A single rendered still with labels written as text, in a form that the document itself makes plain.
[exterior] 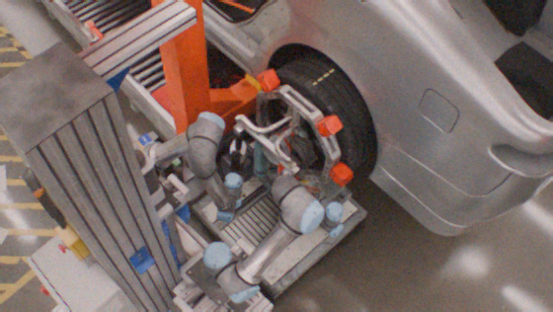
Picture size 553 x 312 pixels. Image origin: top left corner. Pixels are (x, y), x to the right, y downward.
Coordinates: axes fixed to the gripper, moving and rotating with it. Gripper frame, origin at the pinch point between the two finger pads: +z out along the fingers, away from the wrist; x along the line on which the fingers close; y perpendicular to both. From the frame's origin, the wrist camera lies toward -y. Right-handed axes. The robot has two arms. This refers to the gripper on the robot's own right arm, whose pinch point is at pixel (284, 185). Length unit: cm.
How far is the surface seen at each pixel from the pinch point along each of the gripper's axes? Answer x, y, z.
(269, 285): 21, -75, -16
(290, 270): 4, -75, -17
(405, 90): -38, 62, -24
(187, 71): 9, 37, 60
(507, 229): -129, -82, -102
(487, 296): -77, -82, -119
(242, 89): -34, -15, 69
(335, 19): -39, 71, 17
